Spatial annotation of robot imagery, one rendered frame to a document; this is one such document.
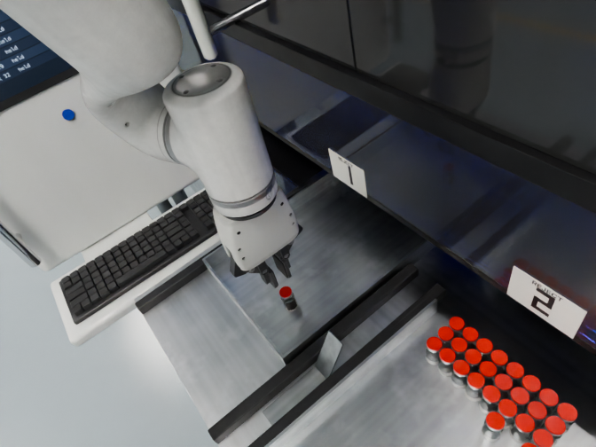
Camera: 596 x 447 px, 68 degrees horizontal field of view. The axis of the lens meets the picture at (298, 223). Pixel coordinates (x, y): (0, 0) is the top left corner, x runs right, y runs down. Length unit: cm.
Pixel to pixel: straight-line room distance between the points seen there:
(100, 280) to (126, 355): 98
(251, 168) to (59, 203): 67
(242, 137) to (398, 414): 42
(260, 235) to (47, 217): 63
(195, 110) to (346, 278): 43
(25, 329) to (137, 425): 82
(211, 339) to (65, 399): 134
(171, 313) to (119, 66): 55
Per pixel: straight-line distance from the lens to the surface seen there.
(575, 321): 58
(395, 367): 68
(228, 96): 43
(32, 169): 104
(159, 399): 183
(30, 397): 216
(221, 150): 46
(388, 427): 65
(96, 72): 37
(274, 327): 74
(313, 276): 77
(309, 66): 66
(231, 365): 73
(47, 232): 112
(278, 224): 58
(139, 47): 36
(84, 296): 104
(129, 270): 101
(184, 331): 80
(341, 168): 73
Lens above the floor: 150
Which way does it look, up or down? 47 degrees down
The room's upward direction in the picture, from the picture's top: 18 degrees counter-clockwise
